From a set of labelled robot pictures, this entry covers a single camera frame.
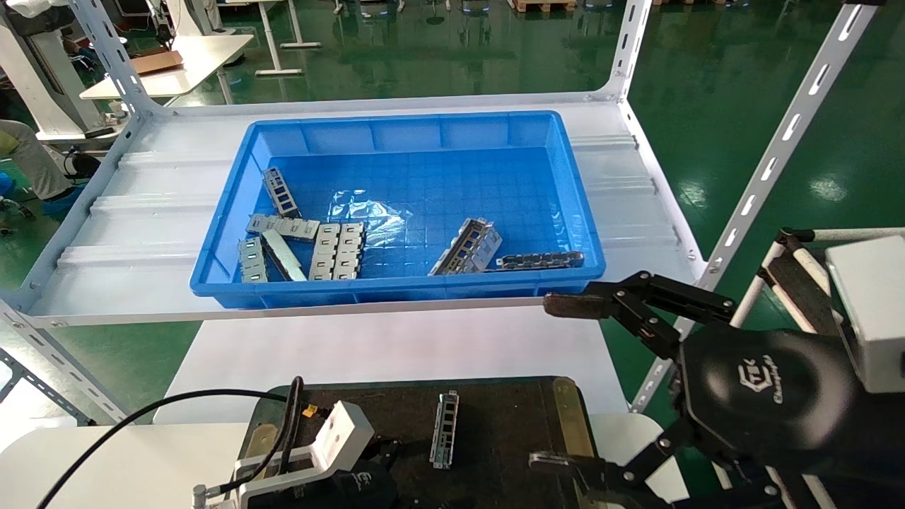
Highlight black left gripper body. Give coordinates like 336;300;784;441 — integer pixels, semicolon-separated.
247;460;401;509

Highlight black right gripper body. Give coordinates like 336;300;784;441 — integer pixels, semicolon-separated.
675;328;905;483

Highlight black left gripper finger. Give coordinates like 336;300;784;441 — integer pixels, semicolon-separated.
371;437;433;469

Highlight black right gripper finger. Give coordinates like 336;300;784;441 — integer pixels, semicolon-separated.
530;419;780;509
543;271;737;361

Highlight long silver metal bracket part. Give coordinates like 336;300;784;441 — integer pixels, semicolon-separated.
430;390;460;470

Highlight dark slim metal strip part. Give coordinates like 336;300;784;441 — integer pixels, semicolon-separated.
495;251;586;271

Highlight black container tray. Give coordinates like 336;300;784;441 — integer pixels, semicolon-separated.
225;376;602;509

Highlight wide silver metal cage part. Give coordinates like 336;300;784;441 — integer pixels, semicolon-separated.
428;217;504;276

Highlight silver multi-port metal cage part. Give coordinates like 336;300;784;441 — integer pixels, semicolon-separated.
309;223;342;281
332;222;366;281

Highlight plain silver metal part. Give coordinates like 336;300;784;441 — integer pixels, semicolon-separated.
262;228;308;282

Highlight short silver metal part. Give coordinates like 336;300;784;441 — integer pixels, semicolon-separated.
239;236;269;283

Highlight flat silver metal part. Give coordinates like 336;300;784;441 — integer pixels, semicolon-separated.
247;213;321;242

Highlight slotted grey metal part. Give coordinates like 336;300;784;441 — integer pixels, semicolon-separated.
263;167;303;218

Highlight white tube cart black pads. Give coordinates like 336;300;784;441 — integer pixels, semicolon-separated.
716;228;905;509

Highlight blue plastic bin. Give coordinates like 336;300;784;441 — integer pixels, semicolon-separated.
189;110;607;310

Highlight clear plastic bag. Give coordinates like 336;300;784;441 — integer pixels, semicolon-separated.
329;189;407;248

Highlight white metal shelf rack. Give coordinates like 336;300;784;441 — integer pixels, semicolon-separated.
0;0;888;426

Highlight black chair caster base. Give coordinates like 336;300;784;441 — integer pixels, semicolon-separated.
0;198;33;235

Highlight white background table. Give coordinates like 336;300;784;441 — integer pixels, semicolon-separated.
79;34;255;101

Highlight person in work clothes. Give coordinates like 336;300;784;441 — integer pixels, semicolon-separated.
0;120;73;204

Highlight brown cardboard box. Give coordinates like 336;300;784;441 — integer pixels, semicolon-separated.
131;51;185;76

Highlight white background machine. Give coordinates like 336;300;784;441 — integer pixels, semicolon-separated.
0;0;122;177

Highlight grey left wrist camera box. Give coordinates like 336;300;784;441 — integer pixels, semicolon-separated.
311;400;375;476

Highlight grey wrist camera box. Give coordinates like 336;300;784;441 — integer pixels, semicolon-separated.
311;400;375;476
825;235;905;395

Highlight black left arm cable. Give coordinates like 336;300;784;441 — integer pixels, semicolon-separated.
35;377;316;509

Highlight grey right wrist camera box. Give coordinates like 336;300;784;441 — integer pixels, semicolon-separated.
825;235;905;395

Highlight white desk leg frame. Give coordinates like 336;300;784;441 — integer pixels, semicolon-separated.
255;0;323;77

